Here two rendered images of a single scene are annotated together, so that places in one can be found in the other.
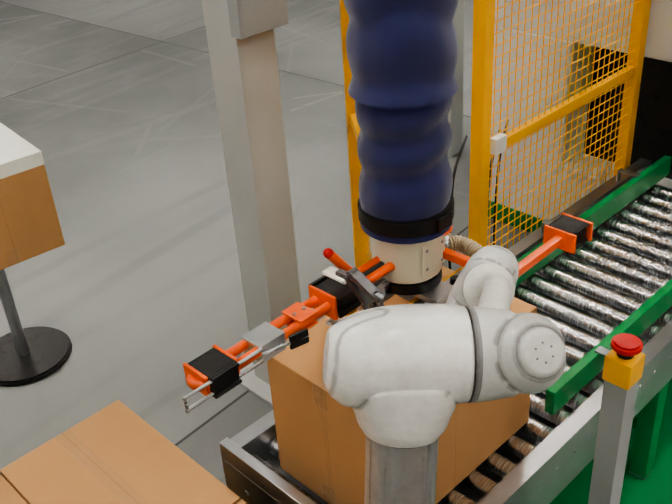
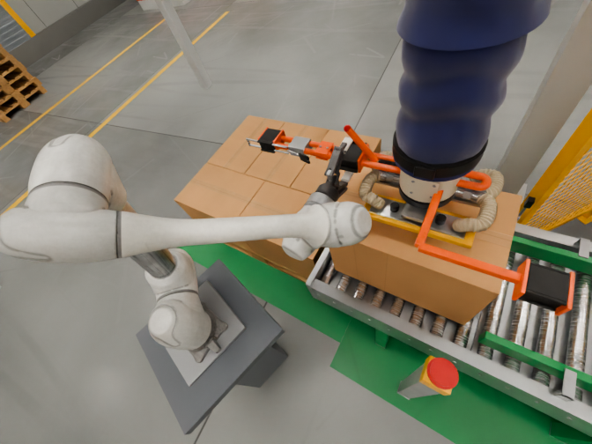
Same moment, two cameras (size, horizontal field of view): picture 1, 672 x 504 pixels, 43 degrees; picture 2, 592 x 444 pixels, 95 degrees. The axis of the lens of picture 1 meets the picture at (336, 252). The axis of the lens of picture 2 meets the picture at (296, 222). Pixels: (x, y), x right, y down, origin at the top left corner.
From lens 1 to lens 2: 1.57 m
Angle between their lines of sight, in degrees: 67
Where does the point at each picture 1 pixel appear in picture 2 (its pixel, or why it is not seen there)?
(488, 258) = (336, 210)
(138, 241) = not seen: hidden behind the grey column
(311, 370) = (357, 184)
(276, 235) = (543, 121)
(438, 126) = (444, 81)
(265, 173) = (567, 71)
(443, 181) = (435, 140)
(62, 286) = not seen: hidden behind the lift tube
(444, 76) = (461, 15)
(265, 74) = not seen: outside the picture
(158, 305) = (514, 122)
